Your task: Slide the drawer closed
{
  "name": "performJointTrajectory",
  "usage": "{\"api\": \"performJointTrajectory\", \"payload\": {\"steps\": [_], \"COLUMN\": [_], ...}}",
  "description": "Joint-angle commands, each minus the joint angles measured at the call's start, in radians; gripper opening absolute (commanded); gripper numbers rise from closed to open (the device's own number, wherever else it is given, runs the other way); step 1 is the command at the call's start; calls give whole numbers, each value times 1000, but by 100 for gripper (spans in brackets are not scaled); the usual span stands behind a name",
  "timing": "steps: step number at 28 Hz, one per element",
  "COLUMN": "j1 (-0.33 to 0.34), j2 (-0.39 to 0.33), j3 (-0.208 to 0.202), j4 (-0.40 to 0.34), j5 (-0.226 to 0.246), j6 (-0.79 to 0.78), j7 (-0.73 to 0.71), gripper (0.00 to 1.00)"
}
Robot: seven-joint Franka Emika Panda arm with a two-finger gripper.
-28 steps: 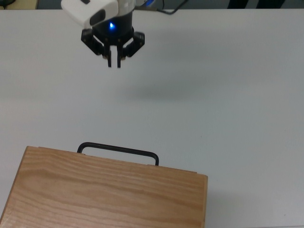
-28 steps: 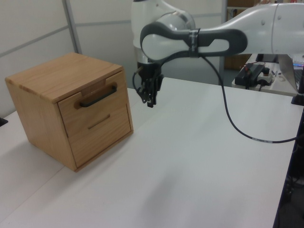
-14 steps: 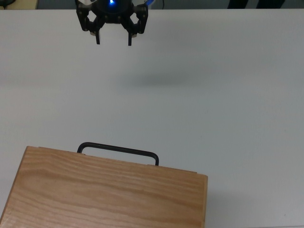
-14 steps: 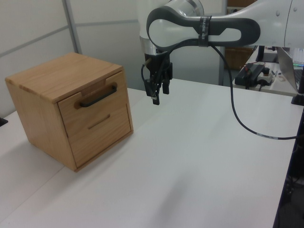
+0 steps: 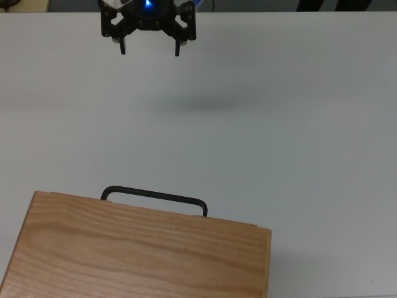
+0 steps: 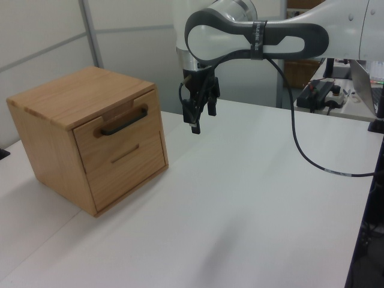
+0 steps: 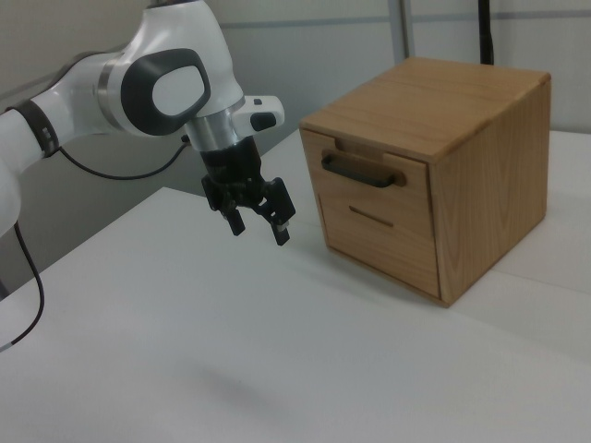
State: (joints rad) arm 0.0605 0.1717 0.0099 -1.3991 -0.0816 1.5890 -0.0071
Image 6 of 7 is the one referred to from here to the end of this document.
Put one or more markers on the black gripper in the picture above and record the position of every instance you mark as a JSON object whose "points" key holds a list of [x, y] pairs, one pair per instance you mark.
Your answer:
{"points": [[196, 79]]}

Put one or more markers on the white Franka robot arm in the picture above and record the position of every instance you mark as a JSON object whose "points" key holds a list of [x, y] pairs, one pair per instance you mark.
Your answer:
{"points": [[300, 33]]}

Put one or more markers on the wooden drawer with groove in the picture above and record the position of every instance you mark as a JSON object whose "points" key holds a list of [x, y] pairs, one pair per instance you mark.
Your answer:
{"points": [[132, 180]]}

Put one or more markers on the wooden drawer cabinet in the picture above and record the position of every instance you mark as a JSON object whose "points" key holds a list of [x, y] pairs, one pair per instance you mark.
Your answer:
{"points": [[48, 132]]}

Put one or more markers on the black power supply box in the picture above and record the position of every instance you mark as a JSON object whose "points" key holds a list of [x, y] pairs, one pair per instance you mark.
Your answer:
{"points": [[315, 91]]}

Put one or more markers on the emergency stop button box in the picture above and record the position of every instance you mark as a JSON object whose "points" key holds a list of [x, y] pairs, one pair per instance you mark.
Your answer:
{"points": [[335, 95]]}

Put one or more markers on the black monitor stand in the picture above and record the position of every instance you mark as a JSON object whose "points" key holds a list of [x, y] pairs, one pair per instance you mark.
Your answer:
{"points": [[330, 68]]}

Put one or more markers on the silver laptop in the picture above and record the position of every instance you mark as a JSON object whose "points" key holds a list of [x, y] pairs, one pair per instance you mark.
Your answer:
{"points": [[364, 87]]}

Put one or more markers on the black clamp pole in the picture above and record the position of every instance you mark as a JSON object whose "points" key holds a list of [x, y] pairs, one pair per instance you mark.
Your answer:
{"points": [[380, 108]]}

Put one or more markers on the grey partition post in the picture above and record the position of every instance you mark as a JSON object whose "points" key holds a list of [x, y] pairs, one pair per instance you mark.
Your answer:
{"points": [[93, 33]]}

